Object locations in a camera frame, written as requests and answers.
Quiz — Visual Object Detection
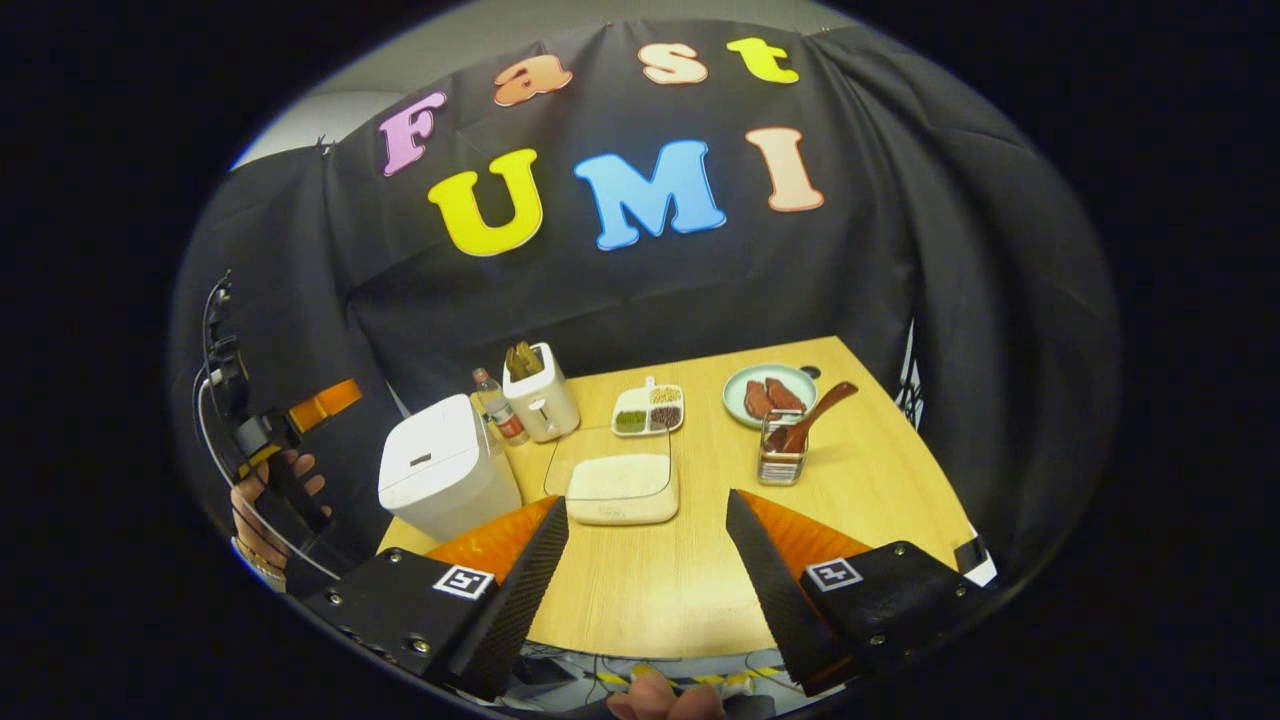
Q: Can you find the brown wooden spoon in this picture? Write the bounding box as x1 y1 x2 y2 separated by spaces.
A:
765 381 859 454

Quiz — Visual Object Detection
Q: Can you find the clear water bottle red label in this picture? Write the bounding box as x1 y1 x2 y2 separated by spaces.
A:
472 367 529 447

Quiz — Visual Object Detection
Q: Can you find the wire chopstick holder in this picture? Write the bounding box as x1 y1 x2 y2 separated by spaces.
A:
757 408 809 487

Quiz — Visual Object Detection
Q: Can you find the white divided bean dish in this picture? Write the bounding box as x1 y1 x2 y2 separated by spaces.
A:
611 376 686 438

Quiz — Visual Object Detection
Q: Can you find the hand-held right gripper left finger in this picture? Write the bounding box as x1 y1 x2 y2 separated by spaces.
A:
300 495 571 701

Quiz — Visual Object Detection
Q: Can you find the pale green plate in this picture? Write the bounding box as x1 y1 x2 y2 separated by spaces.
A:
722 363 819 430

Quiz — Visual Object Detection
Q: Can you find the clear container of rice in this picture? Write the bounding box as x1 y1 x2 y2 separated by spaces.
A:
544 425 681 527

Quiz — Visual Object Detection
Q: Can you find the yellow black striped tape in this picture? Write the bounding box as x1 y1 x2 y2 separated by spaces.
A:
590 662 786 693

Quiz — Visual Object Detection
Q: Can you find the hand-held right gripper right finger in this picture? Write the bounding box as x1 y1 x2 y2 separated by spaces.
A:
725 488 986 698

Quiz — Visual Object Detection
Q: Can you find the white rice cooker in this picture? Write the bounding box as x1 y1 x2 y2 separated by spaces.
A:
378 393 523 544

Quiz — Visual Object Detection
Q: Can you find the white toaster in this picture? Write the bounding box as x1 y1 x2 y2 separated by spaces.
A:
502 342 581 444

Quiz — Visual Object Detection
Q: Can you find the white cable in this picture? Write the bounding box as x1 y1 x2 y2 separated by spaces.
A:
194 374 343 582

